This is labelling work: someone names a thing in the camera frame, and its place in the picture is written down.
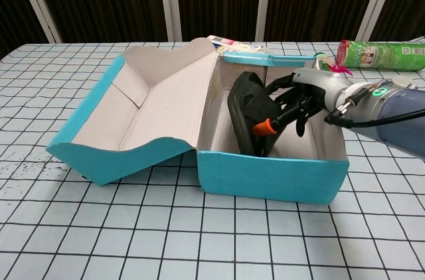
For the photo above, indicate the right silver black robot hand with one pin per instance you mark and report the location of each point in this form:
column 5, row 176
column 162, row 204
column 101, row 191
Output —
column 318, row 87

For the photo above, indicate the blue checked tablecloth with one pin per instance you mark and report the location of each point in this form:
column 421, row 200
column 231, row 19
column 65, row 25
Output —
column 212, row 243

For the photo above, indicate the white snack pack yellow ends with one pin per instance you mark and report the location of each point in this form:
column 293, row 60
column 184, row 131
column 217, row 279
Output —
column 239, row 46

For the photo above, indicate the colourful feather shuttlecock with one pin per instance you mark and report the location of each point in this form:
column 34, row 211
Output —
column 342, row 69

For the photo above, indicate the green chips can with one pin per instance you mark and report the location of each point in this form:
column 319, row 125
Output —
column 382, row 56

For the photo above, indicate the black rubber slipper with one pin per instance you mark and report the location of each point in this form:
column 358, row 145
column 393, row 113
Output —
column 255, row 101

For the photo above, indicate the light blue shoe box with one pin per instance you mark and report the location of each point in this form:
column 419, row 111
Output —
column 265, row 177

